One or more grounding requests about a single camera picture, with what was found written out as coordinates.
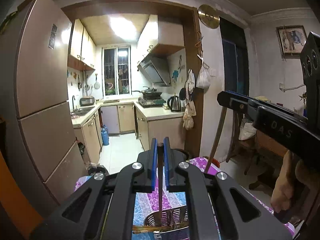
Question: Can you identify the person's right hand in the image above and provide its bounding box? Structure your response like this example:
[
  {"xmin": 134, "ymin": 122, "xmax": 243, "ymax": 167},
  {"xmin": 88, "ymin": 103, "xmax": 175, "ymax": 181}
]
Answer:
[{"xmin": 271, "ymin": 151, "xmax": 319, "ymax": 220}]

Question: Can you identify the steel range hood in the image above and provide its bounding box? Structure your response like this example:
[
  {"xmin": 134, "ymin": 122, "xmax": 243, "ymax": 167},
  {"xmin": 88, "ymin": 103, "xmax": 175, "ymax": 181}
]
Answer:
[{"xmin": 138, "ymin": 55, "xmax": 171, "ymax": 87}]

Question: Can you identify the dark room window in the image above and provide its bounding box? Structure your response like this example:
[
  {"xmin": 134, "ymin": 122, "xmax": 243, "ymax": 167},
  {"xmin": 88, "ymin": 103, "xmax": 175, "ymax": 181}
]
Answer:
[{"xmin": 220, "ymin": 18, "xmax": 249, "ymax": 95}]

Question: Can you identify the brown three-door refrigerator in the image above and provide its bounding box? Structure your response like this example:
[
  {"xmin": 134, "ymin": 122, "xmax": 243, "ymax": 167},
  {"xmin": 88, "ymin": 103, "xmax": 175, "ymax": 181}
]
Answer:
[{"xmin": 1, "ymin": 0, "xmax": 86, "ymax": 217}]

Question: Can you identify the dark wooden side table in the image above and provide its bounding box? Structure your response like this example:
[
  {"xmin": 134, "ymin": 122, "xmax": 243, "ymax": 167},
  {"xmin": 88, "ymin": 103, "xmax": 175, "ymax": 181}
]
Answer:
[{"xmin": 248, "ymin": 130, "xmax": 287, "ymax": 190}]

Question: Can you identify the round gold wall clock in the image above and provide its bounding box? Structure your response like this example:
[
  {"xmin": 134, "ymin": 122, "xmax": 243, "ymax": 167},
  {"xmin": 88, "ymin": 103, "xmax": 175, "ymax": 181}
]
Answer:
[{"xmin": 197, "ymin": 4, "xmax": 220, "ymax": 29}]

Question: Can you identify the wooden chopstick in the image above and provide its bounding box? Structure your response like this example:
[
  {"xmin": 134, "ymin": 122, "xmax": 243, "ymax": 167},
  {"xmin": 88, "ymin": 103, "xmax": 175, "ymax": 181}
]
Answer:
[
  {"xmin": 132, "ymin": 226, "xmax": 172, "ymax": 234},
  {"xmin": 132, "ymin": 221, "xmax": 189, "ymax": 233},
  {"xmin": 157, "ymin": 142, "xmax": 164, "ymax": 226},
  {"xmin": 204, "ymin": 107, "xmax": 227, "ymax": 173}
]

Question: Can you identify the white hanging plastic bag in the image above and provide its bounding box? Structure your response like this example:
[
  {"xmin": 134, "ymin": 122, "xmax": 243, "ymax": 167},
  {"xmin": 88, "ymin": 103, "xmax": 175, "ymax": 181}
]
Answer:
[{"xmin": 196, "ymin": 63, "xmax": 210, "ymax": 89}]

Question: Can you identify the steel electric kettle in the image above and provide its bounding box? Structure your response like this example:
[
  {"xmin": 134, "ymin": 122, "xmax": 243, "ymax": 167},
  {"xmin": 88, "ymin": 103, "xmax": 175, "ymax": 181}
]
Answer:
[{"xmin": 167, "ymin": 95, "xmax": 182, "ymax": 112}]

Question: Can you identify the black wok on stove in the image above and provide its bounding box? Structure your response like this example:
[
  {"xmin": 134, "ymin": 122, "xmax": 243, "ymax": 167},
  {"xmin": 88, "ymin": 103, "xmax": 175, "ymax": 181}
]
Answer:
[{"xmin": 137, "ymin": 86, "xmax": 162, "ymax": 100}]

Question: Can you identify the framed elephant picture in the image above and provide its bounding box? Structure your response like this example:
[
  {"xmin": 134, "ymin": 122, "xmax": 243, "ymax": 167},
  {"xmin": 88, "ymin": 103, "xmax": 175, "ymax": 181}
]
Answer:
[{"xmin": 276, "ymin": 25, "xmax": 307, "ymax": 58}]

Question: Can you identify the kitchen window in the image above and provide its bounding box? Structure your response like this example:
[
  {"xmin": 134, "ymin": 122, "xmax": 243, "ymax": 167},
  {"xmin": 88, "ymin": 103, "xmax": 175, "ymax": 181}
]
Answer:
[{"xmin": 102, "ymin": 46, "xmax": 132, "ymax": 97}]

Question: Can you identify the blue water bottle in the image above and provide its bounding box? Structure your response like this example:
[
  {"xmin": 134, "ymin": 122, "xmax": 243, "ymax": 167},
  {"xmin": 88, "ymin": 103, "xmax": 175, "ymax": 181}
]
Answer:
[{"xmin": 101, "ymin": 125, "xmax": 109, "ymax": 146}]

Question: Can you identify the blue perforated utensil holder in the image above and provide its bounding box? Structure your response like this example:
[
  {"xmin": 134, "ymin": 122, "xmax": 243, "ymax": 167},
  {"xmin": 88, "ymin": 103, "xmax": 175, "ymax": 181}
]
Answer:
[{"xmin": 144, "ymin": 205, "xmax": 189, "ymax": 239}]

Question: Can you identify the wooden chair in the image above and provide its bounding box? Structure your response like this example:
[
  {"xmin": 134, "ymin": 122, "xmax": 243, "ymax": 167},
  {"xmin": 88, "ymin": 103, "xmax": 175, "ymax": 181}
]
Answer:
[{"xmin": 226, "ymin": 111, "xmax": 254, "ymax": 162}]

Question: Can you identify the floral striped tablecloth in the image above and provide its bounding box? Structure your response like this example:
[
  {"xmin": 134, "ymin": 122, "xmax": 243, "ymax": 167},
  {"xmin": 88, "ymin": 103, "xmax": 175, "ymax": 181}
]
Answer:
[{"xmin": 74, "ymin": 157, "xmax": 295, "ymax": 239}]

